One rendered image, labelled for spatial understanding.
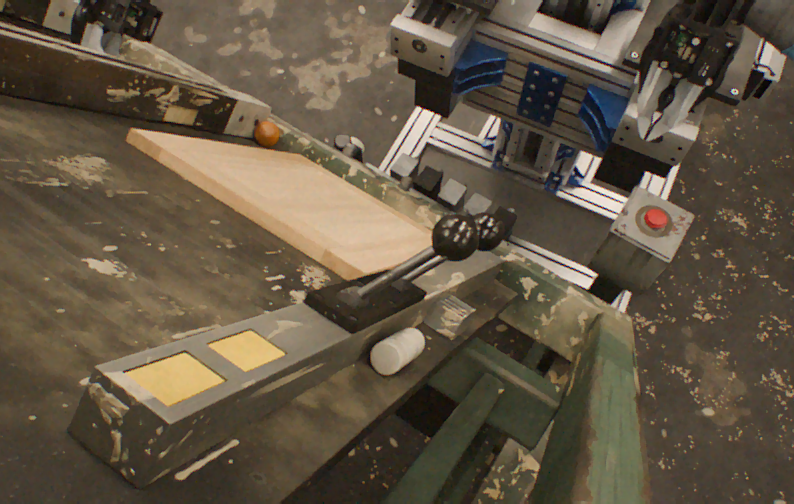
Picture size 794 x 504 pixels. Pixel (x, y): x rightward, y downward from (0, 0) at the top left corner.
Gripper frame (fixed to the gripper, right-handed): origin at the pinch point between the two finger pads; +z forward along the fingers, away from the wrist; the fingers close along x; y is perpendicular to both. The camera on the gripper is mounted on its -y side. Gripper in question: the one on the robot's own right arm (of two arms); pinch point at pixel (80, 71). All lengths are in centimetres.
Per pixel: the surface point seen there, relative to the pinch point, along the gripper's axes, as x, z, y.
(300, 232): -10.5, 0.3, 48.8
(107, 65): -7.7, -4.6, 11.3
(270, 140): 34.1, 0.3, 15.9
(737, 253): 164, -24, 120
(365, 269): -9, 0, 58
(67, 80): -13.2, -1.3, 11.3
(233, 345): -47, -2, 64
